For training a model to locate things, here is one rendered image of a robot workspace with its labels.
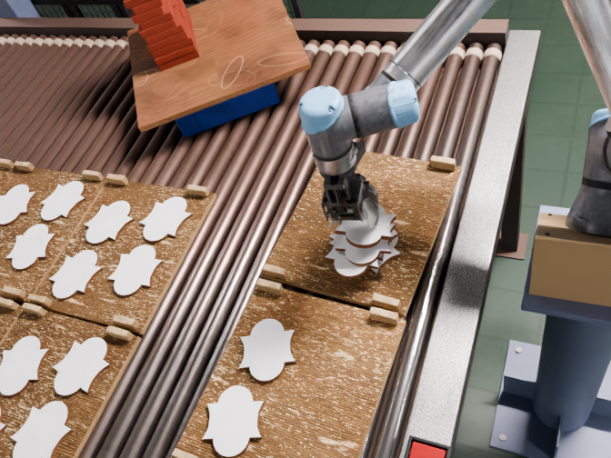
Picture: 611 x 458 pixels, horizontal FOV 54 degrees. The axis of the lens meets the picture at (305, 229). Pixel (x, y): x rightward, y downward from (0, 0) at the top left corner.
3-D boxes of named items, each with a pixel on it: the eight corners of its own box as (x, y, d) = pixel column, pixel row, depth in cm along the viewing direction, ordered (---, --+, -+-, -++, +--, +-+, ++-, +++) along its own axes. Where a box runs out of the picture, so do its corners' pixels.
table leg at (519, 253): (528, 234, 232) (544, 60, 166) (524, 260, 226) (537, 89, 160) (496, 230, 237) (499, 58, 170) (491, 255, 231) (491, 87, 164)
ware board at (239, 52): (272, -20, 193) (270, -25, 192) (311, 68, 162) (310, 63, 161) (129, 35, 195) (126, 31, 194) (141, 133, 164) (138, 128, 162)
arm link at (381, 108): (406, 76, 105) (345, 93, 106) (414, 75, 94) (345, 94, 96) (415, 120, 107) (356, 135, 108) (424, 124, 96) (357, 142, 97)
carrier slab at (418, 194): (462, 171, 142) (461, 166, 141) (405, 318, 123) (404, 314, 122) (330, 149, 157) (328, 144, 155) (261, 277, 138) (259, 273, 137)
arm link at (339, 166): (315, 131, 108) (358, 129, 106) (320, 148, 112) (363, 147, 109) (307, 162, 104) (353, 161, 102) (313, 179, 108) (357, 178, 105)
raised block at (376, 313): (400, 318, 121) (398, 312, 119) (397, 326, 121) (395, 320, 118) (373, 311, 124) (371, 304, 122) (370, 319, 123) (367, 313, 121)
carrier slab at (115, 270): (216, 196, 157) (211, 186, 153) (144, 335, 136) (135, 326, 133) (113, 182, 170) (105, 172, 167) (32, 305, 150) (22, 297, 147)
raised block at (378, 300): (402, 305, 123) (400, 299, 121) (399, 313, 122) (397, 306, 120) (375, 298, 126) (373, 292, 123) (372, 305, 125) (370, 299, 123)
